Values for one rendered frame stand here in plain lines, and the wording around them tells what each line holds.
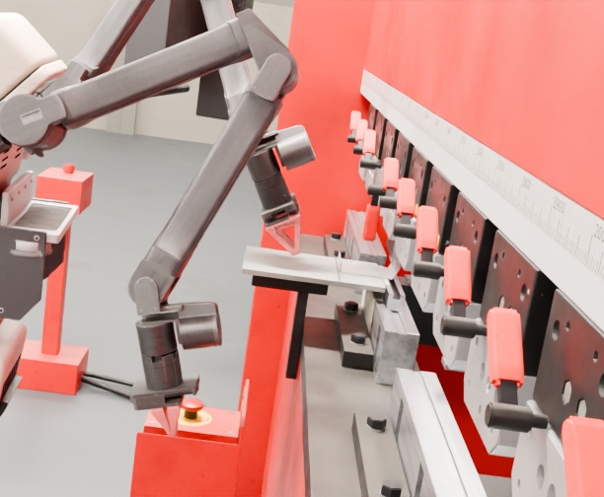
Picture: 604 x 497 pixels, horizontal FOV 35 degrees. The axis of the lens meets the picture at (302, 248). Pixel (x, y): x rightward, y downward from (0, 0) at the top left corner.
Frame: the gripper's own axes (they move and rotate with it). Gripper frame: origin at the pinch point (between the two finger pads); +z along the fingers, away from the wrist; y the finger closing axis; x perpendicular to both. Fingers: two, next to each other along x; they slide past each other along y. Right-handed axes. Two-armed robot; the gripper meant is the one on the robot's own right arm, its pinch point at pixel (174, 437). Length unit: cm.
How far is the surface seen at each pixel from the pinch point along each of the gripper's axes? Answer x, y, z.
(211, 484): -5.7, 5.6, 6.0
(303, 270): 31.5, 23.0, -15.8
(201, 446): -5.6, 5.0, -0.5
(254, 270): 27.2, 14.3, -18.1
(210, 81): 176, -2, -44
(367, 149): 43, 38, -35
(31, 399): 182, -83, 61
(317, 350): 23.8, 23.8, -2.7
